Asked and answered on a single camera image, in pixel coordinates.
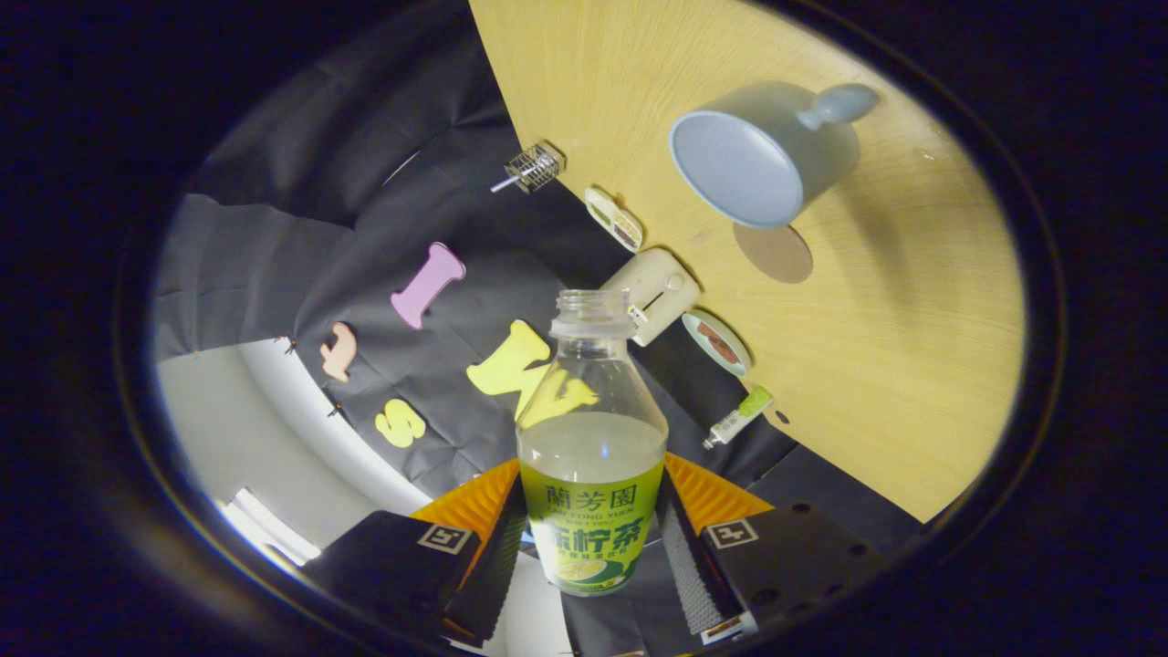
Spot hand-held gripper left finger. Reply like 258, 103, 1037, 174
301, 458, 530, 649

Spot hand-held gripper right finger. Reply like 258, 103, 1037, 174
655, 454, 891, 647

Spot juice bottle with green label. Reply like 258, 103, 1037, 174
516, 289, 670, 597

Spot round brown coaster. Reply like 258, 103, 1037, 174
733, 222, 815, 285

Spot white cup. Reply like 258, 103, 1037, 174
668, 80, 881, 229

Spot slim white and green bottle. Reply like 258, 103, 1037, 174
702, 384, 775, 450

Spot brown bread slice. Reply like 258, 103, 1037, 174
698, 321, 741, 365

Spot pale green plate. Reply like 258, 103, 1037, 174
682, 310, 753, 378

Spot wooden table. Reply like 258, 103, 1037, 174
467, 0, 1027, 524

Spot white toaster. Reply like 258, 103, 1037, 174
600, 248, 702, 348

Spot white divided dish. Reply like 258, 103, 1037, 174
584, 187, 645, 254

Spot wire mesh holder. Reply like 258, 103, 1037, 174
505, 140, 568, 195

